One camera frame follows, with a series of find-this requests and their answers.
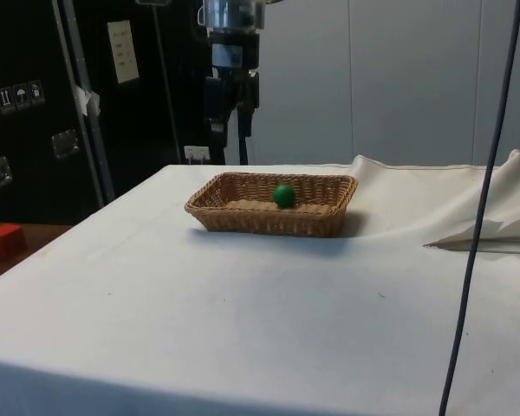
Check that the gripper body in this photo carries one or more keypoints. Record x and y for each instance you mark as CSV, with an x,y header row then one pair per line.
x,y
248,47

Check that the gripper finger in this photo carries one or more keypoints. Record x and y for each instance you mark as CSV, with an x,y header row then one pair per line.
x,y
214,102
244,125

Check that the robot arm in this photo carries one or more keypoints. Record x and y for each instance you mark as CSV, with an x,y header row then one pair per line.
x,y
150,1

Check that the green ball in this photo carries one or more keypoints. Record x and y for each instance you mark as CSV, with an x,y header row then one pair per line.
x,y
284,196

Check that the wicker basket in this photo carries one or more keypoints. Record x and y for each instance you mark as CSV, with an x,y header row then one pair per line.
x,y
260,219

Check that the black cabinet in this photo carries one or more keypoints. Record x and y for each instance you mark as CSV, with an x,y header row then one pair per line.
x,y
21,52

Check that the red cube block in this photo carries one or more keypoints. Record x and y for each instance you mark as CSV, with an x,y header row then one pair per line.
x,y
6,242

